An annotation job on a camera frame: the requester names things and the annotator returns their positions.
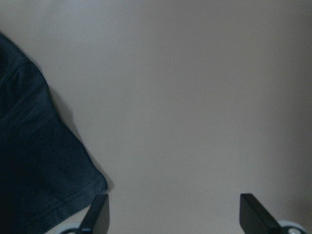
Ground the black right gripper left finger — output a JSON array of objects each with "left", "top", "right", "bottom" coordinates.
[{"left": 78, "top": 194, "right": 108, "bottom": 234}]

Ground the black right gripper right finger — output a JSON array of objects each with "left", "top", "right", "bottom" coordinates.
[{"left": 240, "top": 194, "right": 284, "bottom": 234}]

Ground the black t-shirt with logo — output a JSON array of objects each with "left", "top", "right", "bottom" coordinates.
[{"left": 0, "top": 36, "right": 108, "bottom": 234}]

